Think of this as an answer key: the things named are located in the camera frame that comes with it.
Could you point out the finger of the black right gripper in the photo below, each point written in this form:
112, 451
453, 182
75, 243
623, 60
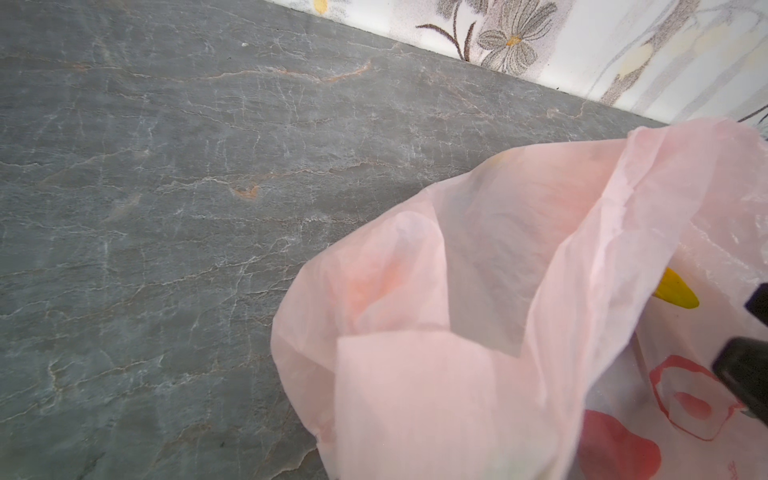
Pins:
757, 303
741, 366

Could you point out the pink plastic bag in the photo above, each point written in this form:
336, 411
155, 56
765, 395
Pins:
501, 324

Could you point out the yellow fake banana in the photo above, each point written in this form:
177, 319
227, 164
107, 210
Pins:
673, 290

